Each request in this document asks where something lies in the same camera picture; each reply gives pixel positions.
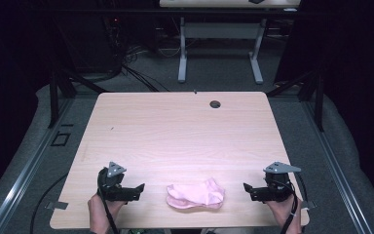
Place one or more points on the dark curtain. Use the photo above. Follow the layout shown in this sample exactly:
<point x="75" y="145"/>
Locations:
<point x="360" y="81"/>
<point x="6" y="81"/>

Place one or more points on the person's right hand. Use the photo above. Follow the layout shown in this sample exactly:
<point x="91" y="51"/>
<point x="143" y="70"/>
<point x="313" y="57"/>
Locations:
<point x="284" y="209"/>

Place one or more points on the aluminium floor rail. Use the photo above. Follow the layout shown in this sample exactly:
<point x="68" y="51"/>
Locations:
<point x="334" y="169"/>
<point x="29" y="169"/>

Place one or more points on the white desk with metal legs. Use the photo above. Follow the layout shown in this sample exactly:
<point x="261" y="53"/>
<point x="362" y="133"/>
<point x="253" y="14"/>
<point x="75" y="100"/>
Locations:
<point x="220" y="31"/>

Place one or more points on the pink sock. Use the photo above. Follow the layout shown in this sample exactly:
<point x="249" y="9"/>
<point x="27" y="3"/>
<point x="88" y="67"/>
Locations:
<point x="196" y="195"/>

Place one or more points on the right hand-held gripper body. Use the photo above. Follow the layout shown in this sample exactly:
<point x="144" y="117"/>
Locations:
<point x="277" y="187"/>

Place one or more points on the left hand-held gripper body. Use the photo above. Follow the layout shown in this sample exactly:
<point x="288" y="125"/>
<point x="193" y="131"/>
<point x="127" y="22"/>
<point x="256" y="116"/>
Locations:
<point x="113" y="187"/>

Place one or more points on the black metal frame stand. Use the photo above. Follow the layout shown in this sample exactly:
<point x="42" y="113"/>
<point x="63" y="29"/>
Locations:
<point x="54" y="97"/>
<point x="319" y="100"/>

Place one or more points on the grey tape piece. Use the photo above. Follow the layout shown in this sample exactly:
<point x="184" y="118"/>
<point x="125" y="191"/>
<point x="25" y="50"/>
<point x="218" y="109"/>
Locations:
<point x="309" y="204"/>
<point x="56" y="205"/>

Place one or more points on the black horizontal frame bar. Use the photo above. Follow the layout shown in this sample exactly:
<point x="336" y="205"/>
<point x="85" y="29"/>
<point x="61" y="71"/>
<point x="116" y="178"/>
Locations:
<point x="142" y="11"/>

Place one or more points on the person's left hand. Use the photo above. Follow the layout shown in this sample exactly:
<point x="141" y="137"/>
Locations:
<point x="100" y="209"/>

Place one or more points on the black tape rectangle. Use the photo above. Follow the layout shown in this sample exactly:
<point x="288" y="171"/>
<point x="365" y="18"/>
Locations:
<point x="52" y="143"/>

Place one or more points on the black computer cabinet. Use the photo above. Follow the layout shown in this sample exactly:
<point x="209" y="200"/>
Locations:
<point x="91" y="39"/>

